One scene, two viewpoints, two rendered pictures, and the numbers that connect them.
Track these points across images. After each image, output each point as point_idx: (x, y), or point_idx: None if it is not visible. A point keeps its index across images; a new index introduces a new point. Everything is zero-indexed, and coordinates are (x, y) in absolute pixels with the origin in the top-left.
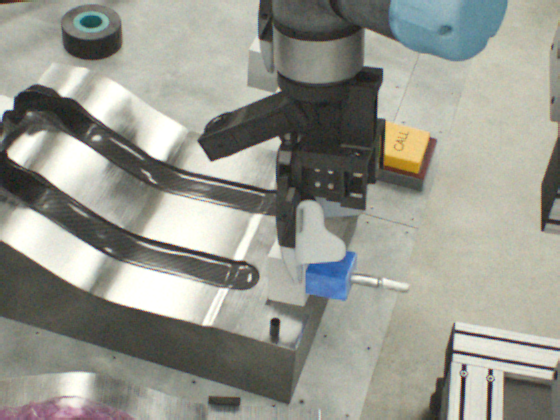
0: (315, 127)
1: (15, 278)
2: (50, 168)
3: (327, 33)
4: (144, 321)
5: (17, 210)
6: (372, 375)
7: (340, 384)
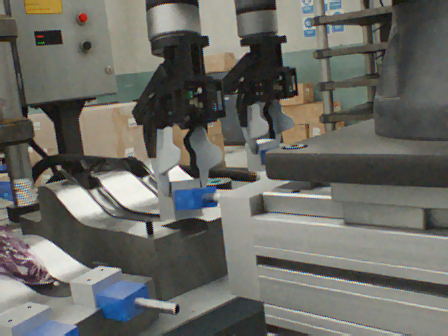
0: (170, 76)
1: (60, 222)
2: (106, 179)
3: (159, 1)
4: (99, 239)
5: (73, 186)
6: (232, 298)
7: (205, 299)
